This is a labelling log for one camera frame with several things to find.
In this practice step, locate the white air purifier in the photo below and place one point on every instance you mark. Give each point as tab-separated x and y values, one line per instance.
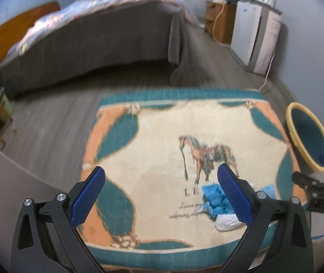
253	37

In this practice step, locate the bed with grey skirt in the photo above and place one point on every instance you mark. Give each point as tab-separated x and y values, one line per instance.
93	48

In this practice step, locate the blue cloth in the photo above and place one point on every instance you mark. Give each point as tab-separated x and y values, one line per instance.
213	199

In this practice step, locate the wooden cabinet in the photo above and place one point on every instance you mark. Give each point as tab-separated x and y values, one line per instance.
221	22

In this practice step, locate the yellow basin with blue inside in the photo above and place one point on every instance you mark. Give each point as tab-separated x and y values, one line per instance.
307	133

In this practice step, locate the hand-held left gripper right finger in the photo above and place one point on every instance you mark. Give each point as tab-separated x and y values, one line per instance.
236	196

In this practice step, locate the wooden headboard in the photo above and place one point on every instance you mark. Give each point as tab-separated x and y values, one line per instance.
14	31

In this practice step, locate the light blue patterned quilt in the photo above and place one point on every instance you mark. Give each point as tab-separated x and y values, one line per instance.
93	5

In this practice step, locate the horse printed mat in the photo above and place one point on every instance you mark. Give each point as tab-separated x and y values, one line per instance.
156	136

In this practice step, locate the crumpled white tissue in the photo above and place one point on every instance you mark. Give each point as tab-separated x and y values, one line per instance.
227	222

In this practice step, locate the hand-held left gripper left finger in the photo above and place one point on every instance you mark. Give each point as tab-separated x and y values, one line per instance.
89	196

